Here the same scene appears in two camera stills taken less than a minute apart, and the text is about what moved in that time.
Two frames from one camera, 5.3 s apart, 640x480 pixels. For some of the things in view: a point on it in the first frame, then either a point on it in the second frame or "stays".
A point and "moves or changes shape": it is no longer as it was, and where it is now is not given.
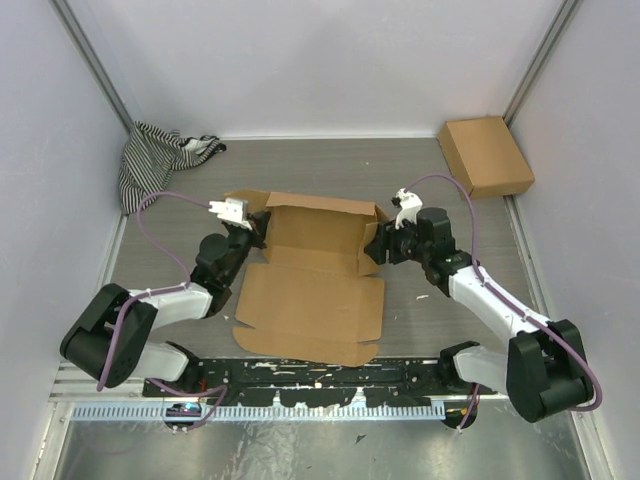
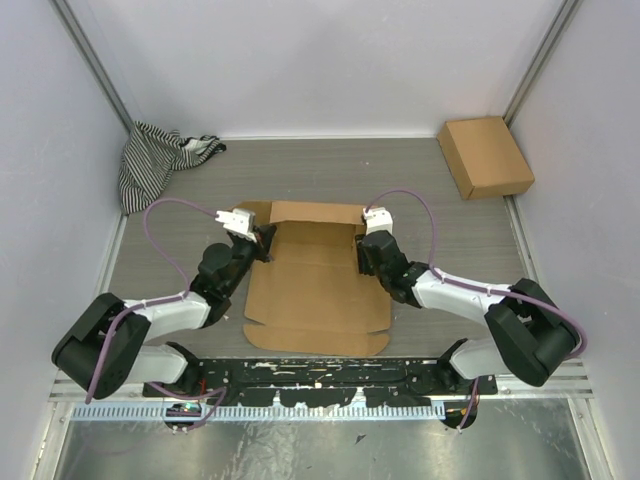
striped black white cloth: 151,154 stays
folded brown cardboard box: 485,157 stays
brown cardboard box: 319,298 moves or changes shape
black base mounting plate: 382,381 stays
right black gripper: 392,237 → 365,266
